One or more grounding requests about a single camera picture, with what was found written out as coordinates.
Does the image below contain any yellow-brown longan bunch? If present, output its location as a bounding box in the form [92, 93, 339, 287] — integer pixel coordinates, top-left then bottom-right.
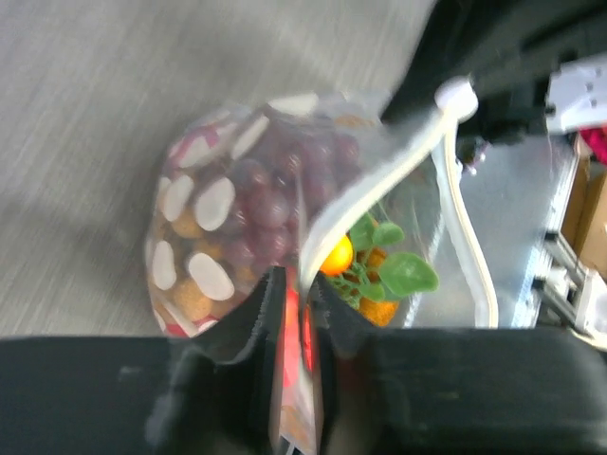
[146, 174, 262, 328]

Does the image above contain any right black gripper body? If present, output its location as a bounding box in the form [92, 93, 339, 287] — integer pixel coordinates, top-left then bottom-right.
[380, 0, 606, 142]

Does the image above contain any clear zip top bag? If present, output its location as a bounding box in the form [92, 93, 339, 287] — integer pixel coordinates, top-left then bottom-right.
[151, 78, 499, 454]

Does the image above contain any red apple toy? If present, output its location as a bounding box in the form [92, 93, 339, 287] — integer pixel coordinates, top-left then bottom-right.
[283, 284, 314, 402]

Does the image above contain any orange toy fruit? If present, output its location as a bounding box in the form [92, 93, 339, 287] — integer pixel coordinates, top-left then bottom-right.
[320, 235, 354, 277]

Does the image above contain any dark purple grape bunch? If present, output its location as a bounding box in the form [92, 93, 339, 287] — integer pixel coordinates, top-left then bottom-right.
[170, 127, 366, 281]

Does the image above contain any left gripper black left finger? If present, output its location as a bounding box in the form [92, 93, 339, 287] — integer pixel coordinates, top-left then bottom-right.
[1, 267, 286, 454]

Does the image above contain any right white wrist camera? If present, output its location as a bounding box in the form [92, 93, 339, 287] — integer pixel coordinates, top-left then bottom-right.
[546, 53, 606, 134]

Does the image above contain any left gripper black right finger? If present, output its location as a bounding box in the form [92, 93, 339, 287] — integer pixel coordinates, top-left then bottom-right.
[312, 282, 606, 454]

